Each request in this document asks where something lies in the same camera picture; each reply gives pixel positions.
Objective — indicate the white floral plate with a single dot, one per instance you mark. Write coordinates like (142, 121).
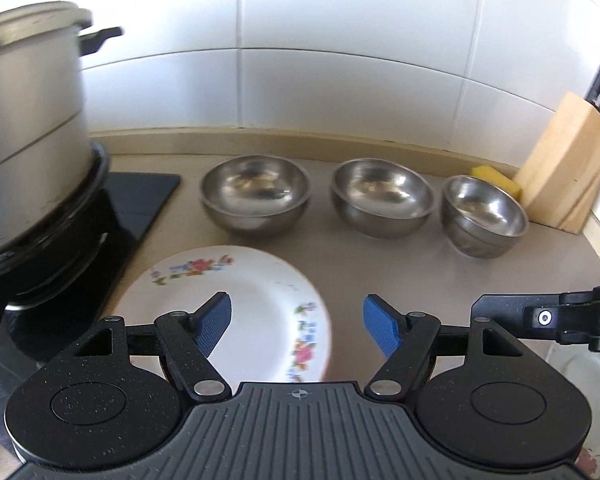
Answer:
(597, 400)
(260, 300)

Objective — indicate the black glass stove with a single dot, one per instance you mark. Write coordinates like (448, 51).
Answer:
(130, 205)

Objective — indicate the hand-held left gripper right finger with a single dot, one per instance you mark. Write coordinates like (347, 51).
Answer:
(380, 322)

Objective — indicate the large steel bowl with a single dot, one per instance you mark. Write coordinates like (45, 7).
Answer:
(255, 195)
(382, 200)

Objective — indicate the large steel pot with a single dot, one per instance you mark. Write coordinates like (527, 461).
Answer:
(25, 135)

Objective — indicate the steel pot lid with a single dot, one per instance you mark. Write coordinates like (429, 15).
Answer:
(25, 17)

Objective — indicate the yellow sponge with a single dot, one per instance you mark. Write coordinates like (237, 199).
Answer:
(500, 180)

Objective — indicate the wooden knife block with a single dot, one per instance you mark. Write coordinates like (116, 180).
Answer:
(565, 160)

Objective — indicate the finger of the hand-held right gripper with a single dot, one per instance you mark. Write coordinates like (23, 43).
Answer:
(575, 317)

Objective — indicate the small steel bowl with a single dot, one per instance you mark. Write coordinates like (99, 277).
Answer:
(482, 215)

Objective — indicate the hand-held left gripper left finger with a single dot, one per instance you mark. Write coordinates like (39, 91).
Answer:
(212, 322)

